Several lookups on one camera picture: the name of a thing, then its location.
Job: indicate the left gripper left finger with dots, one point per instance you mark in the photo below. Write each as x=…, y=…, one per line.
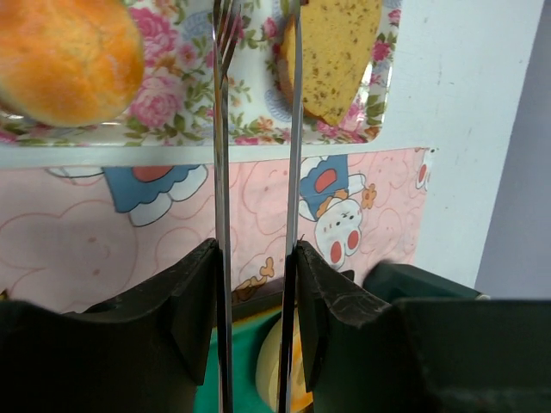
x=144, y=350

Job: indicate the floral serving tray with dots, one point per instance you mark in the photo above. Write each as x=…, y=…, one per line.
x=174, y=106

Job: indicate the round bun upper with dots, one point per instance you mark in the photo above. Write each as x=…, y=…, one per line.
x=69, y=63

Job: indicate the metal serving tongs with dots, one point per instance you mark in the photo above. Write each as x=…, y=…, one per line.
x=225, y=18

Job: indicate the brown bread slice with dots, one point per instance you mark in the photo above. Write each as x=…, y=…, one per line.
x=337, y=42

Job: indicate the pink bunny placemat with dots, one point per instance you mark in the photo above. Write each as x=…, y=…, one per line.
x=73, y=237

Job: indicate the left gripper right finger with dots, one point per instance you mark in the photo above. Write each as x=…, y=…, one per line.
x=407, y=340

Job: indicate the square teal brown plate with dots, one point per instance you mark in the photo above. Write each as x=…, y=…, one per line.
x=252, y=321

